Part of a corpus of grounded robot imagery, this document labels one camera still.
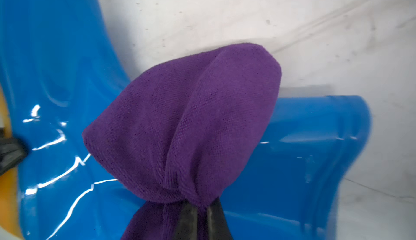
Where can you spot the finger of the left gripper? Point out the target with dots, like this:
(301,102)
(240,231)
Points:
(13,152)

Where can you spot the blue rubber boot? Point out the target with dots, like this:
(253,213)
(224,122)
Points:
(59,72)

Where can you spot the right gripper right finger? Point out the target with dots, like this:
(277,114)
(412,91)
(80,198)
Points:
(216,222)

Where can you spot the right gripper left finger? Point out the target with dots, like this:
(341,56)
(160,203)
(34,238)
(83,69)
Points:
(187,224)

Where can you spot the purple cloth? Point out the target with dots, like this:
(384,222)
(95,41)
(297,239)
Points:
(183,131)

